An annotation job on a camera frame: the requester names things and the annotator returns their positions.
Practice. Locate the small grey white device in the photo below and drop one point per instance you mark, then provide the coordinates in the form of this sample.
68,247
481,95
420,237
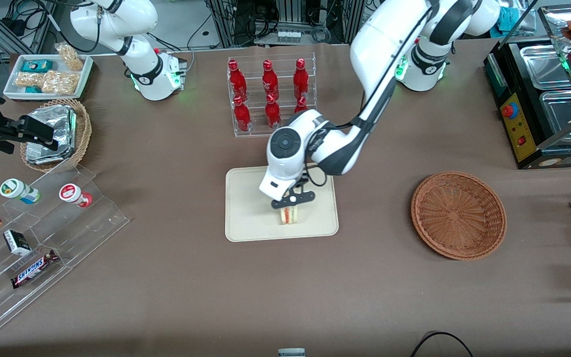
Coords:
291,352

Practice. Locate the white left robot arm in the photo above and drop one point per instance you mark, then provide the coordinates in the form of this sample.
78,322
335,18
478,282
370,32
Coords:
384,39

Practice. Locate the teal cloth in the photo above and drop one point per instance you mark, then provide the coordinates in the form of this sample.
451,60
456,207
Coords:
507,19

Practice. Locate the silver foil wrapped package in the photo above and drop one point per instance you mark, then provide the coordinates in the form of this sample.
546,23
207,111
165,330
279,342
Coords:
47,156
55,121

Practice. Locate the white power strip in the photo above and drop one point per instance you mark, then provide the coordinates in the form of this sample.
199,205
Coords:
288,36

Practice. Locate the clear acrylic step stand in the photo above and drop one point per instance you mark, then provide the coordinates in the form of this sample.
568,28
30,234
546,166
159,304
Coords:
82,233

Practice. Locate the triangular sandwich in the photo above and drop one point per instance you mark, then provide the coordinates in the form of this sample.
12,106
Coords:
289,215

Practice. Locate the teal snack box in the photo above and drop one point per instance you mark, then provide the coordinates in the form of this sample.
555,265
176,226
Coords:
36,66

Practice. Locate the red emergency stop button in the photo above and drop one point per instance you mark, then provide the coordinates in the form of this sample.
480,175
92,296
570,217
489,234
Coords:
510,110

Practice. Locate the red lid yogurt cup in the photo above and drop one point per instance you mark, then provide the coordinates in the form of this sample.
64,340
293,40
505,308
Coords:
73,194

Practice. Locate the green lid yogurt cup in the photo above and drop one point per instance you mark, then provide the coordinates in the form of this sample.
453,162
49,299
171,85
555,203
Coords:
18,190

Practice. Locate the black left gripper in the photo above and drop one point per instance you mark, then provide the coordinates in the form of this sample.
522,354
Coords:
302,183

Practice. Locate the clear acrylic bottle rack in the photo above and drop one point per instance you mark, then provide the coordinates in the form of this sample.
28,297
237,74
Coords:
256,133

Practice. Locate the steel food pan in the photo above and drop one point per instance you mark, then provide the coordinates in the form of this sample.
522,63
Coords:
560,114
543,67

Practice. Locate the clear bag of snacks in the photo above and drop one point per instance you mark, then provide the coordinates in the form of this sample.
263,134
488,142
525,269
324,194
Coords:
61,83
28,79
70,57

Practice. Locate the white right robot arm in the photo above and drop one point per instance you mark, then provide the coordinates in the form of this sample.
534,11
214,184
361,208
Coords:
117,20

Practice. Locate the small black white box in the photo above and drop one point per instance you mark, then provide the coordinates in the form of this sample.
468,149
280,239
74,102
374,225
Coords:
17,242

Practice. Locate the red cola bottle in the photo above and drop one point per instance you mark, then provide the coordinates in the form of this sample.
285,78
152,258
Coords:
272,113
237,82
301,79
269,80
242,116
301,105

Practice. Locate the brown round wicker basket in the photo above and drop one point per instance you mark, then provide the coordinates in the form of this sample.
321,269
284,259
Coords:
456,215

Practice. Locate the Snickers chocolate bar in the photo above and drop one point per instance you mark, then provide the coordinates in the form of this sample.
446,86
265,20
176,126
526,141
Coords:
34,269

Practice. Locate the light tan wicker basket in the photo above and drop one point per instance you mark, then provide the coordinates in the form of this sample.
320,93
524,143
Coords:
83,131

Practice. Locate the black food warmer cabinet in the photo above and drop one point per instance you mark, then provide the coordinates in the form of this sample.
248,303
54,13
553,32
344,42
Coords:
496,74

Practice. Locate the cream rectangular tray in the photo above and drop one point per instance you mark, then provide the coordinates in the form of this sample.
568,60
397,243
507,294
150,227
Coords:
246,208

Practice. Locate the white rectangular snack tray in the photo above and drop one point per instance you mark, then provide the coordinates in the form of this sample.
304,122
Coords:
13,82

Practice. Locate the small teal snack pack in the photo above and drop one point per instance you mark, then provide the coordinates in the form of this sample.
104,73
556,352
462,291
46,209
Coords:
32,89

